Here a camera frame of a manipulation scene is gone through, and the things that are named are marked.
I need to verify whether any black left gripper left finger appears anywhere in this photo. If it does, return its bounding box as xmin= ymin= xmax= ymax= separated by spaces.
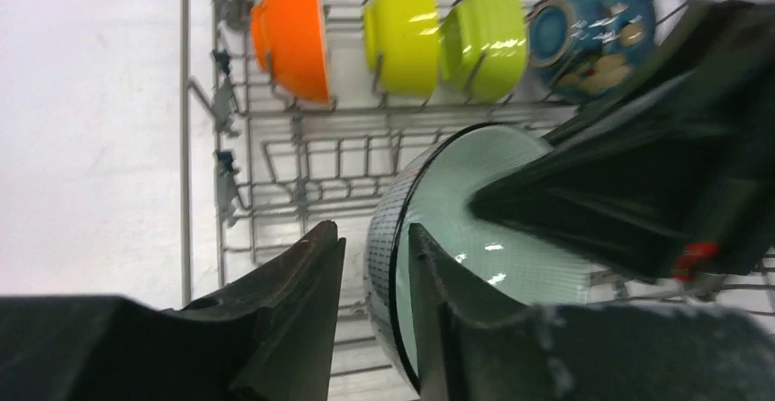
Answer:
xmin=1 ymin=221 xmax=345 ymax=400

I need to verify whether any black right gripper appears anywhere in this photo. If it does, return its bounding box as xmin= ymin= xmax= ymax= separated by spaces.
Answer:
xmin=469 ymin=0 xmax=774 ymax=280

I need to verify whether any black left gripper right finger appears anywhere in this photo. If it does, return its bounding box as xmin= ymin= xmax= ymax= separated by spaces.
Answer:
xmin=409 ymin=224 xmax=774 ymax=400

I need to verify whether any pale celadon bowl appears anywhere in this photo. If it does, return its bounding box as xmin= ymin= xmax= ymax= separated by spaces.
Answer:
xmin=364 ymin=123 xmax=592 ymax=389

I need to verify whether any lime green bowl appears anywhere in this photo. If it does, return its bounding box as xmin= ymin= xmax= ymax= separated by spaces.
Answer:
xmin=440 ymin=0 xmax=529 ymax=103

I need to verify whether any yellow green bowl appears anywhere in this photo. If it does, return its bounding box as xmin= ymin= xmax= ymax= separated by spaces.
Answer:
xmin=362 ymin=0 xmax=441 ymax=99

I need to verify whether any white bowl orange outside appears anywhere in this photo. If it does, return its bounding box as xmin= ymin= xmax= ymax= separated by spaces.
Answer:
xmin=250 ymin=0 xmax=331 ymax=105

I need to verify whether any blue patterned bowl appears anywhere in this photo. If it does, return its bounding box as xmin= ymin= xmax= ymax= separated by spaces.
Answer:
xmin=527 ymin=0 xmax=656 ymax=104

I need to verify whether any grey wire dish rack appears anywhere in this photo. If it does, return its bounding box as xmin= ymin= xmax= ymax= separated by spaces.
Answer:
xmin=181 ymin=0 xmax=763 ymax=400

